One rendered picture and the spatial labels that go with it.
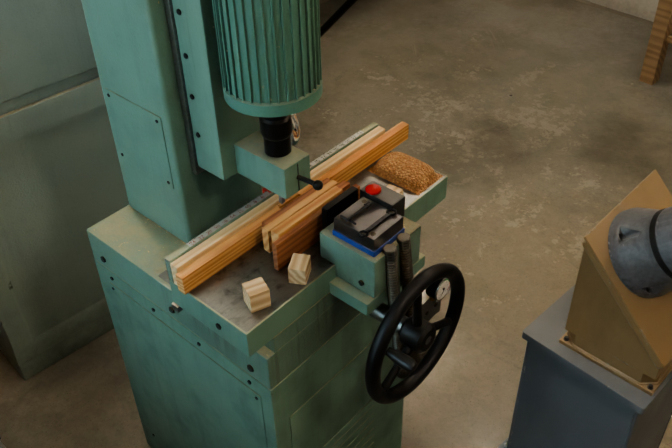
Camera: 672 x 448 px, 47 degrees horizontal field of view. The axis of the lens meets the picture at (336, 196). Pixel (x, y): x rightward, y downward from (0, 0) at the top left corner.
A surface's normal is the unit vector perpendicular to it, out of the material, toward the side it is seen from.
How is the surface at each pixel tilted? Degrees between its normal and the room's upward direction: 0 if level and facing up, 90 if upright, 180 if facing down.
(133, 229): 0
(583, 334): 90
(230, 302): 0
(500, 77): 0
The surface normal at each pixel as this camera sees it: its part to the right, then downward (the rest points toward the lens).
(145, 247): -0.02, -0.79
